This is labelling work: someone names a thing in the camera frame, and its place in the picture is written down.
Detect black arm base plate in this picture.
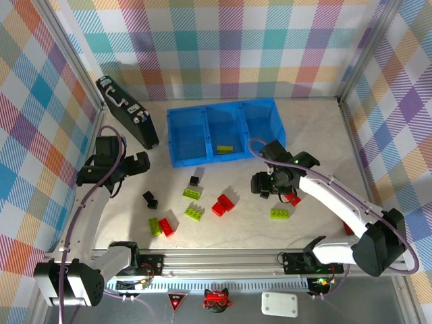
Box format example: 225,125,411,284
134,254,165,276
282,252,345,275

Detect red black triangle emblem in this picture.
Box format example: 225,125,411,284
167,292,188,313

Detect black briefcase with metal handle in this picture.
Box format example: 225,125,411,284
96,76,160,151

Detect black cat figure red glasses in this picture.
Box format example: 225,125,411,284
202,288,234,313

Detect white slotted cable duct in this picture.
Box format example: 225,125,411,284
53,279,310,293

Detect white box bottom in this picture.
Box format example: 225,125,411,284
261,291,299,318

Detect aluminium frame post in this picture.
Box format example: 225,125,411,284
337,0,408,104
38,0,105,114

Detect blue three-compartment bin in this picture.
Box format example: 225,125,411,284
167,97,288,169

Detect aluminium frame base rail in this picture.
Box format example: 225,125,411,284
36,248,411,281

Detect small electronics board with wires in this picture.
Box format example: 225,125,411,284
116,278,151,293
307,276,335,294

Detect aluminium frame side rail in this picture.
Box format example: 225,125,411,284
59,106,106,252
338,99,389,220

